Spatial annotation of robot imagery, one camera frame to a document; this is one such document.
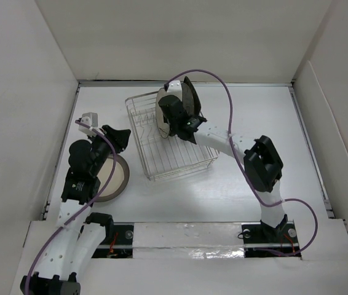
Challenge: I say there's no beige plate with tree pattern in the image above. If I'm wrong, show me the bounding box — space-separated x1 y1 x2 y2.
156 88 170 138

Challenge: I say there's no black square floral plate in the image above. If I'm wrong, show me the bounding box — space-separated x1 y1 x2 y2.
183 76 201 116

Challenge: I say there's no grey round deer plate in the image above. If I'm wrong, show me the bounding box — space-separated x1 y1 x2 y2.
181 83 194 116

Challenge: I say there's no beige plate with brown rim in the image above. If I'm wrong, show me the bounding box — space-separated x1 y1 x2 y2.
96 155 130 203

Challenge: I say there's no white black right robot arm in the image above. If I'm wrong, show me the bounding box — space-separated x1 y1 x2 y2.
156 95 288 242

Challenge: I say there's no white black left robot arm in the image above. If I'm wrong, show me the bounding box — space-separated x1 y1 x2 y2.
20 121 131 294

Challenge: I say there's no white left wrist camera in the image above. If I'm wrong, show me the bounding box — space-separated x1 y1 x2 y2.
79 112 98 137

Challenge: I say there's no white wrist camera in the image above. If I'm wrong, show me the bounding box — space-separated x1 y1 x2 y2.
79 112 98 137
164 80 183 100

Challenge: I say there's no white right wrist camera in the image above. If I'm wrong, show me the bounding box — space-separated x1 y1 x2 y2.
164 80 183 100

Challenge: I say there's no silver wire dish rack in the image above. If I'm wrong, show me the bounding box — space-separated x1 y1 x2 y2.
125 92 219 181

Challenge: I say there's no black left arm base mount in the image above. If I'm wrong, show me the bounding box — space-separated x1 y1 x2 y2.
92 223 134 259

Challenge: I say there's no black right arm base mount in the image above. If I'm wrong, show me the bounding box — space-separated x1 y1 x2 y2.
237 221 300 258

